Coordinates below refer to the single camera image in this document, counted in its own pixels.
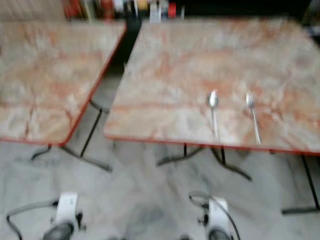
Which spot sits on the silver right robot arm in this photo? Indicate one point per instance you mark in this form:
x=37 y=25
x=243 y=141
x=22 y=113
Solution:
x=220 y=235

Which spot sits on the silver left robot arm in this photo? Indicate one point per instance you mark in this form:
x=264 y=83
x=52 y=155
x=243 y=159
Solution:
x=60 y=232

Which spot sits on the steel fork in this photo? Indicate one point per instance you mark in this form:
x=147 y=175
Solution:
x=254 y=117

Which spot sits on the steel spoon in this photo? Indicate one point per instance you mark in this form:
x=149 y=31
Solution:
x=213 y=99

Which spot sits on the marble top folding table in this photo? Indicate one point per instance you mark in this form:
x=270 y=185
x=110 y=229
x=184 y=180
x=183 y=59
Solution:
x=205 y=65
x=55 y=75

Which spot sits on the white bottle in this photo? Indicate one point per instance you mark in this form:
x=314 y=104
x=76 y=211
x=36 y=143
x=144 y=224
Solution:
x=155 y=12

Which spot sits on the small red container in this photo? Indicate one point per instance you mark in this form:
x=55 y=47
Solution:
x=172 y=9

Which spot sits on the red bottle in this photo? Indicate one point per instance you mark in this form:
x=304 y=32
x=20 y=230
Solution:
x=107 y=7

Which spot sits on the red jar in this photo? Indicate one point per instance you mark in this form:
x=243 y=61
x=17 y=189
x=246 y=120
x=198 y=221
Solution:
x=71 y=7

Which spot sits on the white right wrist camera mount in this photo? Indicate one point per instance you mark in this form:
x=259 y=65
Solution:
x=219 y=212

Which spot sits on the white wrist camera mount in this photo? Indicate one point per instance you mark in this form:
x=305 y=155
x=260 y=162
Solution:
x=219 y=212
x=67 y=205

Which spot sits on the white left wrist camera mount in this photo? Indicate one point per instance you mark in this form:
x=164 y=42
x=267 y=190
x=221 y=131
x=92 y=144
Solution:
x=67 y=205

